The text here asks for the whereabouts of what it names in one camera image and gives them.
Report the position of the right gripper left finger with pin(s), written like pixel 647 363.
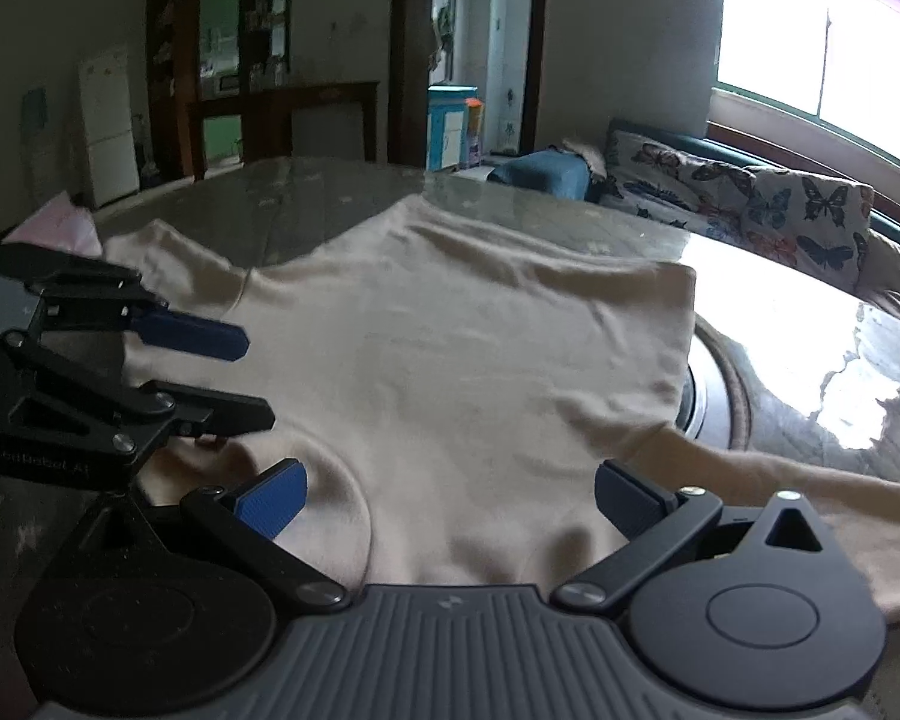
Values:
pixel 238 529

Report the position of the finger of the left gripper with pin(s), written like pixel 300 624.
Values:
pixel 177 410
pixel 159 327

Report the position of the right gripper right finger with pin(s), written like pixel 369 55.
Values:
pixel 662 528

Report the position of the cream beige sweater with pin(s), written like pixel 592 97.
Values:
pixel 451 387

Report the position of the dark wooden desk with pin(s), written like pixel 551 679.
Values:
pixel 267 117

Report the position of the white refrigerator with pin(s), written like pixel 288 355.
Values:
pixel 107 124

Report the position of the beige plain cushion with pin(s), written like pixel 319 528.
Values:
pixel 879 282

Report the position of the butterfly print cushion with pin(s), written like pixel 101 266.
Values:
pixel 816 224

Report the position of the blue small cabinet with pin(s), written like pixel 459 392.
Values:
pixel 448 125

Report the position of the blue folded blanket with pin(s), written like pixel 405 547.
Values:
pixel 560 173

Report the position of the teal window bench sofa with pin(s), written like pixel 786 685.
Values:
pixel 732 146

